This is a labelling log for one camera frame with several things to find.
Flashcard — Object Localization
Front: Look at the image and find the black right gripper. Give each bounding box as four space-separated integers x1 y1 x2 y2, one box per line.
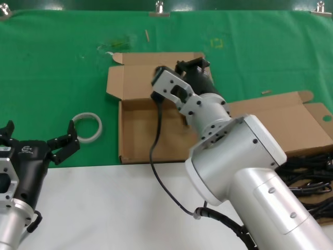
176 58 222 96

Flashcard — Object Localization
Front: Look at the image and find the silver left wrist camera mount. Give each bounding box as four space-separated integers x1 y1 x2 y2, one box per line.
0 157 20 208

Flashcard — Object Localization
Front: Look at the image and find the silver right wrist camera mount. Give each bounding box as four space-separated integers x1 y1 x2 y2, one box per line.
150 66 202 118

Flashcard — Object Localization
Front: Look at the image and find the shallow open cardboard box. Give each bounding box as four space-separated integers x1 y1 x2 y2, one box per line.
106 52 215 165

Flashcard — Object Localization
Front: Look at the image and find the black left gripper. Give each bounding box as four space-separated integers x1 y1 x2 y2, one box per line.
0 119 81 209

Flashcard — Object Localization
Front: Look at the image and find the clear plastic wrap scrap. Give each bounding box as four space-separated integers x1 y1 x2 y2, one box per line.
97 35 136 52

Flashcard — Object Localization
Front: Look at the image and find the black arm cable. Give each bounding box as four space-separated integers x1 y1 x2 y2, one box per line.
25 210 43 234
149 100 257 250

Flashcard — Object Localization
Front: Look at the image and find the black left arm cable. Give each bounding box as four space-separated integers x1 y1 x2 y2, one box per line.
25 210 43 234

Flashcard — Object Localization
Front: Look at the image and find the cardboard box holding cables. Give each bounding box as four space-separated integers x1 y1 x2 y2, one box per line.
225 90 333 230

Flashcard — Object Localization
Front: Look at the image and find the clear tape roll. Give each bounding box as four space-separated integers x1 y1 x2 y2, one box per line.
71 112 103 144

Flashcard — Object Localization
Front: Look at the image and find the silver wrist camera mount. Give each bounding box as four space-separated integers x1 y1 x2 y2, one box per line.
150 66 202 118
0 157 20 208

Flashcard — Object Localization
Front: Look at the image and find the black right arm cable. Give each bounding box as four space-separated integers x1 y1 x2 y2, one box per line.
149 100 257 250

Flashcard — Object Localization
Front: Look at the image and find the green table cloth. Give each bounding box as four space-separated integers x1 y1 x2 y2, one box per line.
0 9 333 170

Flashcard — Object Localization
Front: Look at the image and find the metal binder clip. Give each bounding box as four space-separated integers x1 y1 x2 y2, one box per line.
0 4 12 21
149 1 170 18
310 1 331 18

